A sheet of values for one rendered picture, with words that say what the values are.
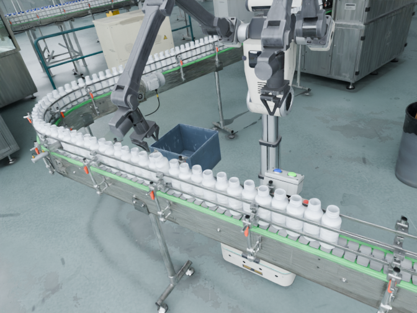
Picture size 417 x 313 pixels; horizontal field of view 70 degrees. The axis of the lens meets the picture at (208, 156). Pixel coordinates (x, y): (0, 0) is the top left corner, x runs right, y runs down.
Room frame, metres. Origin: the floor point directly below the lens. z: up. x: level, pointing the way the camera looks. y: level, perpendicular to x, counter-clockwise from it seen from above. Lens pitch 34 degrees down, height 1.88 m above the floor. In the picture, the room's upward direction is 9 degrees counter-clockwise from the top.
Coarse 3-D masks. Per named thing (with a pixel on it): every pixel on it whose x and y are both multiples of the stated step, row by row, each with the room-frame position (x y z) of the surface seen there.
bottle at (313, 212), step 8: (312, 200) 0.71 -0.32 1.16; (312, 208) 0.68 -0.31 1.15; (320, 208) 0.70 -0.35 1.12; (304, 216) 0.69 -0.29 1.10; (312, 216) 0.67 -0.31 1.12; (320, 216) 0.67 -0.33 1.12; (304, 224) 0.69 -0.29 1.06; (304, 232) 0.68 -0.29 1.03; (312, 232) 0.66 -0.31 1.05; (312, 240) 0.66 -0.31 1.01
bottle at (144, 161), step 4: (140, 152) 1.16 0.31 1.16; (144, 152) 1.17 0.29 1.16; (140, 156) 1.13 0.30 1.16; (144, 156) 1.13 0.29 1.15; (140, 160) 1.14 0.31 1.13; (144, 160) 1.13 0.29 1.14; (148, 160) 1.14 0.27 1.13; (140, 164) 1.13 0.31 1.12; (144, 164) 1.12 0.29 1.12; (148, 164) 1.13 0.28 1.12; (140, 168) 1.14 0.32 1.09; (144, 172) 1.12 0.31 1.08; (148, 172) 1.12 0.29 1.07; (144, 176) 1.13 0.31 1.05; (148, 176) 1.12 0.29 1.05; (144, 180) 1.14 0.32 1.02
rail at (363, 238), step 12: (72, 144) 1.43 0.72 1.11; (84, 156) 1.39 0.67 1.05; (108, 156) 1.26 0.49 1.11; (144, 168) 1.11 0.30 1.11; (180, 180) 0.98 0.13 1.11; (180, 192) 0.99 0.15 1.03; (216, 192) 0.88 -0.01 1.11; (216, 204) 0.88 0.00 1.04; (288, 216) 0.70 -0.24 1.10; (348, 216) 0.65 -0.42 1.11; (288, 228) 0.70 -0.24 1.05; (324, 228) 0.63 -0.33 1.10; (384, 228) 0.59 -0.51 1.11; (324, 240) 0.63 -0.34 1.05; (360, 240) 0.56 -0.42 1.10; (372, 240) 0.60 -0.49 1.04; (408, 252) 0.54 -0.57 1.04; (384, 264) 0.52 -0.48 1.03
